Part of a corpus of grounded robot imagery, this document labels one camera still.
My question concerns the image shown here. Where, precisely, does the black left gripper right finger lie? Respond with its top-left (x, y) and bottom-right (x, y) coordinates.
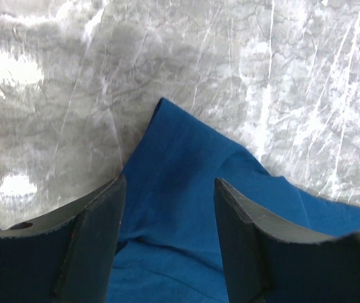
top-left (214, 179), bottom-right (360, 302)

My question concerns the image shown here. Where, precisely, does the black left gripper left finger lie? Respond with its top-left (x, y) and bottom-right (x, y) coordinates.
top-left (0, 176), bottom-right (126, 302)

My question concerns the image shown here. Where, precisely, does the blue Mickey Mouse t-shirt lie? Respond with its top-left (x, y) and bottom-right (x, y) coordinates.
top-left (107, 98), bottom-right (360, 302)

